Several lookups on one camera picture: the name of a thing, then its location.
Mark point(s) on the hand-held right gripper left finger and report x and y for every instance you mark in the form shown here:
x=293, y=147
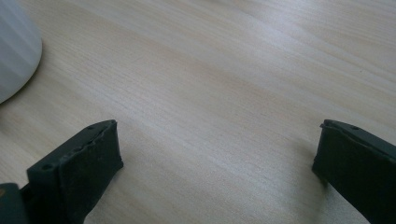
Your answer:
x=77, y=174

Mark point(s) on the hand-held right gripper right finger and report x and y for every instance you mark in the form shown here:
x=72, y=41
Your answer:
x=361, y=168

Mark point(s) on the white round plate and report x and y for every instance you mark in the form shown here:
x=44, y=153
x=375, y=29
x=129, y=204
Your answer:
x=15, y=53

